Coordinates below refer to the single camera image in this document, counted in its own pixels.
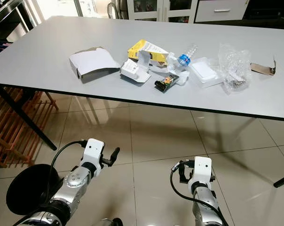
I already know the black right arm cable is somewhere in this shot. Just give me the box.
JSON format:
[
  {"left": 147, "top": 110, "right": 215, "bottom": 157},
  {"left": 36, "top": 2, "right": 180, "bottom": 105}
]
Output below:
[{"left": 170, "top": 161, "right": 230, "bottom": 226}]

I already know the white glass door cabinet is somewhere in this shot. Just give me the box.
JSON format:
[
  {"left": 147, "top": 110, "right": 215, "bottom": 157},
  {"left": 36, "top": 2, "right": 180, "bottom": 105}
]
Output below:
[{"left": 127, "top": 0, "right": 197, "bottom": 23}]

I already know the clear bottle blue label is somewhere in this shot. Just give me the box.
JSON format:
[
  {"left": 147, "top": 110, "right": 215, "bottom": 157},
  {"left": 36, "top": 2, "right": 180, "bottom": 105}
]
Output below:
[{"left": 176, "top": 44, "right": 199, "bottom": 69}]

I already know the white flat cardboard box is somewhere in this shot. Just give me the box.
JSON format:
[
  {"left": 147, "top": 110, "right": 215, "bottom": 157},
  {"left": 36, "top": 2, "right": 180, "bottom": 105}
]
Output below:
[{"left": 69, "top": 46, "right": 121, "bottom": 84}]

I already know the small white open box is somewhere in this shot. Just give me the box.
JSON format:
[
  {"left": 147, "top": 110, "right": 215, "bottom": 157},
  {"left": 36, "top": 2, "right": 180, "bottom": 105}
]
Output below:
[{"left": 120, "top": 50, "right": 152, "bottom": 84}]

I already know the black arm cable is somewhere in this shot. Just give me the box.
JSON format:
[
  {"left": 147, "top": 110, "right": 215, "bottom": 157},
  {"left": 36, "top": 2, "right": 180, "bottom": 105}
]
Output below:
[
  {"left": 170, "top": 161, "right": 230, "bottom": 226},
  {"left": 47, "top": 139, "right": 89, "bottom": 204}
]

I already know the black cabinet chrome edge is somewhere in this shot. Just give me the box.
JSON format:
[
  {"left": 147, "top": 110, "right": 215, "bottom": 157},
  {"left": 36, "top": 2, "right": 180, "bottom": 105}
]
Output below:
[{"left": 0, "top": 0, "right": 37, "bottom": 44}]

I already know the white foam tray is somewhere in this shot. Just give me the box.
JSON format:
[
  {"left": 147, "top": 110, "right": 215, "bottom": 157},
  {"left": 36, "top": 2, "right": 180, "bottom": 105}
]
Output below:
[{"left": 189, "top": 57, "right": 225, "bottom": 89}]

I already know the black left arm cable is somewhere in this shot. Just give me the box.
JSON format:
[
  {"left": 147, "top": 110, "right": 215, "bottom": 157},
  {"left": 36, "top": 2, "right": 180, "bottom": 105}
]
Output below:
[{"left": 47, "top": 139, "right": 89, "bottom": 204}]

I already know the yellow carton box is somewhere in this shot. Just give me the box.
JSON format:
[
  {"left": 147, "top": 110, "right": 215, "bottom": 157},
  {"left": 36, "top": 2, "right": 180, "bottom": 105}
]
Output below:
[{"left": 127, "top": 39, "right": 170, "bottom": 67}]

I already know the white drawer cabinet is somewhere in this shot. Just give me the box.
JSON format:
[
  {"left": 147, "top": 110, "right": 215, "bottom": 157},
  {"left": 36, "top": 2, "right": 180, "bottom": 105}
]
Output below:
[{"left": 194, "top": 0, "right": 251, "bottom": 24}]

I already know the grey robot left leg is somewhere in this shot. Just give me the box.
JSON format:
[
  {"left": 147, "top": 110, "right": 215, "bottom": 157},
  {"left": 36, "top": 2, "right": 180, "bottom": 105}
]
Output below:
[{"left": 100, "top": 218, "right": 124, "bottom": 226}]

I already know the black snack wrapper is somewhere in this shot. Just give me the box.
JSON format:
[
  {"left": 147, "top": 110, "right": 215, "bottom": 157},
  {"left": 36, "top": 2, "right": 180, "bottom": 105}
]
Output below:
[{"left": 155, "top": 74, "right": 180, "bottom": 93}]

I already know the clear bubble wrap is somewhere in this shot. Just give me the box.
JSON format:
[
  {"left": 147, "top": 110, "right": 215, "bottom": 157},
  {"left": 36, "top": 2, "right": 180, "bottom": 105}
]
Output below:
[{"left": 217, "top": 43, "right": 253, "bottom": 93}]

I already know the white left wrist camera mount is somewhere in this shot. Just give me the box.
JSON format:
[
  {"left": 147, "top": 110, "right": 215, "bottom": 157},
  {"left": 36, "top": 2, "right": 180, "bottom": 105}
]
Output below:
[{"left": 82, "top": 138, "right": 105, "bottom": 165}]

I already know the grey chair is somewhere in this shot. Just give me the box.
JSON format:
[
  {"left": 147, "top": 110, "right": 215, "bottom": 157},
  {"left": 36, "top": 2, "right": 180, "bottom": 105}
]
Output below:
[{"left": 107, "top": 0, "right": 128, "bottom": 20}]

